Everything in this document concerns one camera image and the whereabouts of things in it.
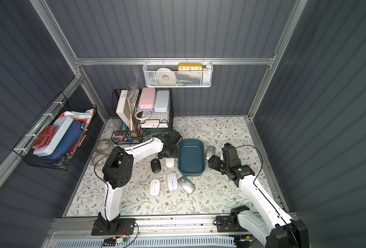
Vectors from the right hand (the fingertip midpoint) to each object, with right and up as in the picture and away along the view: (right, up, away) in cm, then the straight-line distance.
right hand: (217, 165), depth 83 cm
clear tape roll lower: (-72, +1, +14) cm, 74 cm away
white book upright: (-55, +32, +8) cm, 64 cm away
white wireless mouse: (-25, -10, +4) cm, 27 cm away
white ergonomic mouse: (-27, -1, +11) cm, 29 cm away
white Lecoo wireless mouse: (-34, -12, +1) cm, 36 cm away
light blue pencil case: (-32, +38, +15) cm, 52 cm away
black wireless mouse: (-36, -2, +12) cm, 38 cm away
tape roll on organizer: (-45, +26, +9) cm, 53 cm away
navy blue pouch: (-68, +19, -12) cm, 71 cm away
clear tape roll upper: (-73, +8, +20) cm, 76 cm away
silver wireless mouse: (-16, -12, +4) cm, 20 cm away
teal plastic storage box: (-13, +1, +19) cm, 23 cm away
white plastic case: (-73, +23, -13) cm, 77 cm away
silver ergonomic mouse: (-1, +5, +16) cm, 17 cm away
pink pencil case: (-41, +39, +14) cm, 59 cm away
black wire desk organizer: (-45, +29, +12) cm, 55 cm away
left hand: (-25, +3, +13) cm, 28 cm away
